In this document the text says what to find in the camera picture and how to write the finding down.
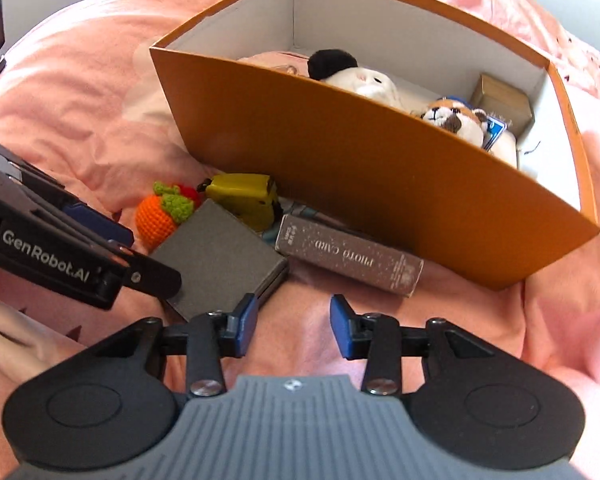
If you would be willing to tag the white oblong case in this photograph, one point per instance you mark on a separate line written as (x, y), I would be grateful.
(507, 149)

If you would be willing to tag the small gold box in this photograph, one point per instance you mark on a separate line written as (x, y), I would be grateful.
(500, 97)

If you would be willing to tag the pink printed blanket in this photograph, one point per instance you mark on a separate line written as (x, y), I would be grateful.
(80, 85)

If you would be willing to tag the orange crocheted fruit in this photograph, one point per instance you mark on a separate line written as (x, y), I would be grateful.
(152, 221)

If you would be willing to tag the brown and white dog plush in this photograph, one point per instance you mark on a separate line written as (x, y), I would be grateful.
(450, 116)

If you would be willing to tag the grey box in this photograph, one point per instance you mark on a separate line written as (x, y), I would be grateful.
(215, 260)

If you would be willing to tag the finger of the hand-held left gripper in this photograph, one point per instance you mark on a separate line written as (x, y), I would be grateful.
(152, 276)
(102, 225)

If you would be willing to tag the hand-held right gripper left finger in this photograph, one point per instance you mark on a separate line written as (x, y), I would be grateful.
(245, 326)

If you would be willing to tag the orange cardboard box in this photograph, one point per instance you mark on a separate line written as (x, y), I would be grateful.
(380, 185)

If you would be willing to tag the pink plush toy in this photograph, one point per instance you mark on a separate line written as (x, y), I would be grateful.
(275, 60)

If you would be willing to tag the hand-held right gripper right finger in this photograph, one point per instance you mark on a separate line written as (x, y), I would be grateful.
(340, 328)

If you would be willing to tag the white plush with black ear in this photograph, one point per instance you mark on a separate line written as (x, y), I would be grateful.
(365, 80)

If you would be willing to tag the red crocheted fruit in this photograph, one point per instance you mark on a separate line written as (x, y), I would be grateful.
(191, 193)

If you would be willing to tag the brown speckled card box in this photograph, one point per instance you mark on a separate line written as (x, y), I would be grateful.
(345, 256)

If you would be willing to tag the teal patterned item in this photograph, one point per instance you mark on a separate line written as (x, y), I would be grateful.
(292, 207)

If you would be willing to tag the yellow plastic toy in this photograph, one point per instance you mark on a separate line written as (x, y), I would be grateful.
(245, 196)

